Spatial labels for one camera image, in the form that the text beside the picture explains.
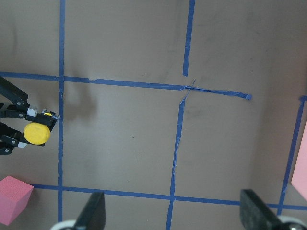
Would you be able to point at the pink cube centre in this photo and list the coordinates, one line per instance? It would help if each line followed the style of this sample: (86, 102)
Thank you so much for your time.
(14, 197)

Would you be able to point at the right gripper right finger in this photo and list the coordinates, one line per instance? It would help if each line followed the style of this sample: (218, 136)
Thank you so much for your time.
(254, 213)

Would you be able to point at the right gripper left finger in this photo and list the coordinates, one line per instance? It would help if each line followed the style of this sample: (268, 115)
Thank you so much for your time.
(93, 215)

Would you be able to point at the pink plastic bin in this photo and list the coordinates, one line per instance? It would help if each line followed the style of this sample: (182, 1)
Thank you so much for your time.
(299, 179)

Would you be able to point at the yellow push button switch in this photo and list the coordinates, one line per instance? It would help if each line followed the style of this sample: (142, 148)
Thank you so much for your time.
(36, 134)

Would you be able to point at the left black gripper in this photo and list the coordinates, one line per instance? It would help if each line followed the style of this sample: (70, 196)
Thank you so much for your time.
(9, 137)

